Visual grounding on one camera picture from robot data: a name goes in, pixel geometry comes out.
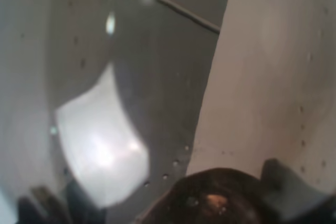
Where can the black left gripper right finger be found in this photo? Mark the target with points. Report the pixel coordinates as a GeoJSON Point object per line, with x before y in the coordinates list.
{"type": "Point", "coordinates": [292, 198]}

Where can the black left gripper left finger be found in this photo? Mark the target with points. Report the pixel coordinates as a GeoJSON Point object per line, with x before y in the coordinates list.
{"type": "Point", "coordinates": [78, 208]}

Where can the smoky transparent plastic bottle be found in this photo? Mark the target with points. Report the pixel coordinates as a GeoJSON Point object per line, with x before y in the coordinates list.
{"type": "Point", "coordinates": [164, 111]}

